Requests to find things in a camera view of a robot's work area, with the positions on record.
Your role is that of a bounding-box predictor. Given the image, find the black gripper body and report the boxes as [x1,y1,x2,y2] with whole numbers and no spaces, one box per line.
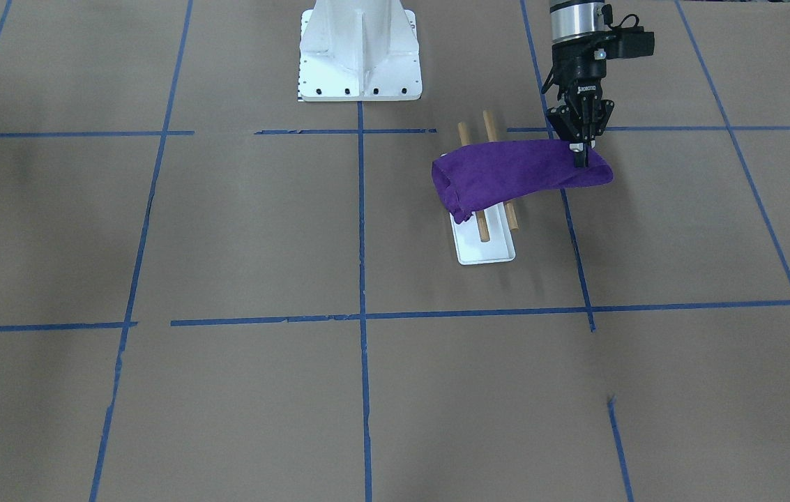
[542,38,614,146]

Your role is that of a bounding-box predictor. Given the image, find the purple towel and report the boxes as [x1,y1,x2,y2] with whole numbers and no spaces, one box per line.
[431,139,614,225]

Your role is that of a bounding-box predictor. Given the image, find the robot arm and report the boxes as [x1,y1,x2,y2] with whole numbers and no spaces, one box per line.
[541,1,614,169]

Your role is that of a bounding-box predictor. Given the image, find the white towel rack with wooden bars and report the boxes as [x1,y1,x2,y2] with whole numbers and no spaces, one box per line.
[442,111,518,266]

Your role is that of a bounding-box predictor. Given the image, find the white mounting plate with bolts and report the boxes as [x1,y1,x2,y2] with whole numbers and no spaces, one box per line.
[297,1,423,102]

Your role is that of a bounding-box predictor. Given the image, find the blue tape grid lines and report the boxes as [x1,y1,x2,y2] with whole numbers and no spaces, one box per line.
[0,1,790,501]

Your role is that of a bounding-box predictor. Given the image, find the white camera pole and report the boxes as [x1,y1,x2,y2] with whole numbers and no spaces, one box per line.
[298,1,421,82]

